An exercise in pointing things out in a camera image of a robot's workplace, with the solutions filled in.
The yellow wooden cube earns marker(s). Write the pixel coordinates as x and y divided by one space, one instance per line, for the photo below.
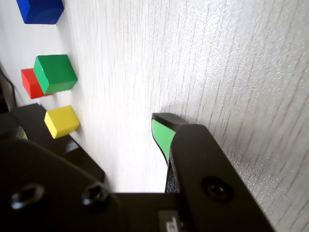
61 120

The red wooden cube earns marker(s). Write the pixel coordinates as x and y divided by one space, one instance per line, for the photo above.
30 84

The blue wooden cube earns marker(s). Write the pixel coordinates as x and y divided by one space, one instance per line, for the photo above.
41 12

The green wooden cube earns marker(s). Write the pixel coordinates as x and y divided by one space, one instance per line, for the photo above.
55 72

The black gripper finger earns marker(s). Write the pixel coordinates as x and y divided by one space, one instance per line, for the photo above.
36 183
193 149

